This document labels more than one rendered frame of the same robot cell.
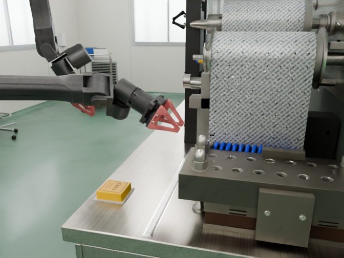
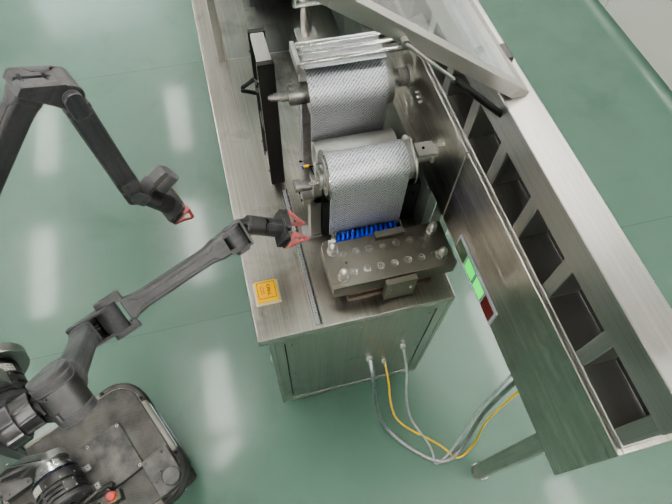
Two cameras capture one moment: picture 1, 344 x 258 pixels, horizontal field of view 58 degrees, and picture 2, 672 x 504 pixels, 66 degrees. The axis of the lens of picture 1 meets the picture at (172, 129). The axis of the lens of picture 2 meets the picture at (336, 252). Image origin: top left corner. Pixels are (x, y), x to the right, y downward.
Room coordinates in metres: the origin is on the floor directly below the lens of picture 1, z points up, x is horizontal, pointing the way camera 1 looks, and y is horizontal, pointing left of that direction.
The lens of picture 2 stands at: (0.02, 0.33, 2.43)
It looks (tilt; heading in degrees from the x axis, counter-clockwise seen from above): 60 degrees down; 329
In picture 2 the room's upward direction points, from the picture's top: 3 degrees clockwise
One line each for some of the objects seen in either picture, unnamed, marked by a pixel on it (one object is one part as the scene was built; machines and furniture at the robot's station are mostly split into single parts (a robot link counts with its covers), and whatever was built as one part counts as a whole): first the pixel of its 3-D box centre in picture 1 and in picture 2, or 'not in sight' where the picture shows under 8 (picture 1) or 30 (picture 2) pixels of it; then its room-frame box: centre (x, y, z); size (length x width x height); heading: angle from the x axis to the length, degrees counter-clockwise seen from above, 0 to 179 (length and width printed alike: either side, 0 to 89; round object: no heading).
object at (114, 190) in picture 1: (114, 190); (266, 291); (0.74, 0.15, 0.91); 0.07 x 0.07 x 0.02; 76
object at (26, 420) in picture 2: not in sight; (16, 421); (0.46, 0.73, 1.45); 0.09 x 0.08 x 0.12; 11
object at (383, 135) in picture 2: not in sight; (354, 153); (0.92, -0.26, 1.17); 0.26 x 0.12 x 0.12; 76
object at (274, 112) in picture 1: (256, 115); (366, 211); (0.75, -0.21, 1.11); 0.23 x 0.01 x 0.18; 76
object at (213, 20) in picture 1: (216, 24); (298, 93); (1.08, -0.15, 1.33); 0.06 x 0.06 x 0.06; 76
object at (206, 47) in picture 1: (208, 56); (320, 176); (0.84, -0.10, 1.25); 0.07 x 0.02 x 0.07; 166
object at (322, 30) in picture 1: (318, 58); (408, 159); (0.78, -0.36, 1.25); 0.15 x 0.01 x 0.15; 166
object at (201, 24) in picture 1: (198, 24); (278, 96); (1.10, -0.09, 1.33); 0.06 x 0.03 x 0.03; 76
